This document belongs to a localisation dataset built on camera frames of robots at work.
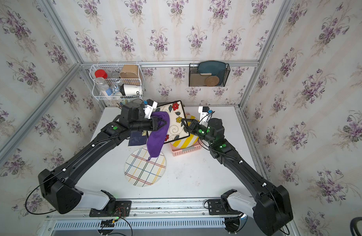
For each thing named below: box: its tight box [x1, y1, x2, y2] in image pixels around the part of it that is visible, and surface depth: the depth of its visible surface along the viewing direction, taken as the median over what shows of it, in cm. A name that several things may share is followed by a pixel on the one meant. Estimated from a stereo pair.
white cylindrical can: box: [120, 83, 143, 96], surface depth 95 cm
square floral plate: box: [152, 100, 190, 144], surface depth 73 cm
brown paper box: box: [119, 64, 139, 79], surface depth 92 cm
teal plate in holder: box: [197, 60, 226, 86], surface depth 94 cm
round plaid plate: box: [123, 147, 167, 187], surface depth 88 cm
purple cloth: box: [146, 111, 170, 162], surface depth 70 cm
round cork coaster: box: [204, 75, 220, 87], surface depth 100 cm
